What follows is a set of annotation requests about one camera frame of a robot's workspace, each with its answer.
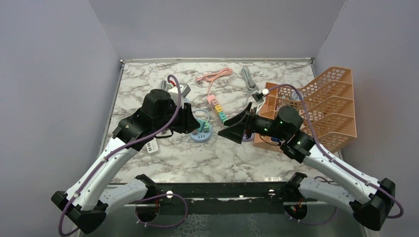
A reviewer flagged orange plastic file rack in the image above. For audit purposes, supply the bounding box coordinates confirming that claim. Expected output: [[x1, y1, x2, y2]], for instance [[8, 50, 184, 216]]
[[259, 67, 357, 153]]

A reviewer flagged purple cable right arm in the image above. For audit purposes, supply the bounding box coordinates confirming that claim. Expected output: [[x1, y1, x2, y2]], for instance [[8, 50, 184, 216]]
[[261, 84, 405, 226]]

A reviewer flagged white power strip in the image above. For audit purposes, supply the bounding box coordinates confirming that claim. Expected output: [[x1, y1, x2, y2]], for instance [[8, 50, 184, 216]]
[[145, 139, 159, 154]]

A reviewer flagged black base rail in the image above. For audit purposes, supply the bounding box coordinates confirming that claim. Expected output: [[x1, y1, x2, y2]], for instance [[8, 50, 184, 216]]
[[124, 175, 320, 226]]

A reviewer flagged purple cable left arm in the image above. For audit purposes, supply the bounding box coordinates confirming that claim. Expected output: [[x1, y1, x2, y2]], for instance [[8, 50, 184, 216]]
[[58, 74, 182, 237]]

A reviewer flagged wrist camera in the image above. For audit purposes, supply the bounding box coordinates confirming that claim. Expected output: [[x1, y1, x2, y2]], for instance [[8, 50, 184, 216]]
[[168, 83, 191, 105], [251, 88, 270, 114]]

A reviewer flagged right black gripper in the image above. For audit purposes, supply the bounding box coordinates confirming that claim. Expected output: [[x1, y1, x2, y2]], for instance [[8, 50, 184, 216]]
[[218, 102, 288, 143]]

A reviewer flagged green plug adapter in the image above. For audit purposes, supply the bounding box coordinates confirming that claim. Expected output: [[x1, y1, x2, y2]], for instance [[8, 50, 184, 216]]
[[201, 121, 210, 133]]

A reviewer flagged round blue patterned disc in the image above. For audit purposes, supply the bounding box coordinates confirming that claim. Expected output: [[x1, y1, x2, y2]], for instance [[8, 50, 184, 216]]
[[290, 91, 304, 101]]

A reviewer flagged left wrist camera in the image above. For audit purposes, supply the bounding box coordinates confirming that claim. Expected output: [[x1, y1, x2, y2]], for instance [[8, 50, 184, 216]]
[[168, 83, 191, 105]]

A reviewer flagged blue small box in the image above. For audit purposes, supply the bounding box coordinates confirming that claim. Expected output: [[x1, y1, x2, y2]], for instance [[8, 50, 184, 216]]
[[271, 137, 282, 146]]

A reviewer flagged round blue power strip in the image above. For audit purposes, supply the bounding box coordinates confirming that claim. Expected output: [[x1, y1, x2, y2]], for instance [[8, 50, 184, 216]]
[[190, 125, 212, 143]]

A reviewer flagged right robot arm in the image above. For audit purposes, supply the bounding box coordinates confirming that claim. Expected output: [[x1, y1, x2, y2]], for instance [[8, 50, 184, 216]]
[[218, 105, 396, 231]]

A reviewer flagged pink power strip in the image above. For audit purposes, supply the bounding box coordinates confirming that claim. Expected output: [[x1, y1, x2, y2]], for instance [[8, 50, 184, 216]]
[[207, 94, 227, 127]]

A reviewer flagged teal plug adapter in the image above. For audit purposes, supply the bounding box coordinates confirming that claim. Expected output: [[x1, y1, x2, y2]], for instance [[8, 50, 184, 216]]
[[218, 112, 227, 121]]

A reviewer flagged grey cable right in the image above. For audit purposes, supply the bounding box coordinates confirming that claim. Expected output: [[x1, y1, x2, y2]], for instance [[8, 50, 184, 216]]
[[241, 66, 259, 105]]

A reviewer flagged brown pink plug adapter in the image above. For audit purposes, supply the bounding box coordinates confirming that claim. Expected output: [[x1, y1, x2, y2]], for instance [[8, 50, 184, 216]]
[[211, 99, 219, 107]]

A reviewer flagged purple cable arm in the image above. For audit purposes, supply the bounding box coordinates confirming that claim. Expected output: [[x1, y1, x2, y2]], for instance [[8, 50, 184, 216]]
[[58, 74, 182, 237], [261, 84, 405, 226]]

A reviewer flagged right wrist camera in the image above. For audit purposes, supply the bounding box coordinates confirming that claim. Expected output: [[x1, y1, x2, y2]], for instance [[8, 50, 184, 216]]
[[251, 88, 270, 114]]

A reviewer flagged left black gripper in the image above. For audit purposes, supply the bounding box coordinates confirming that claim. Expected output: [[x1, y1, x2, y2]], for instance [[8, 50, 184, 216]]
[[154, 100, 201, 134]]

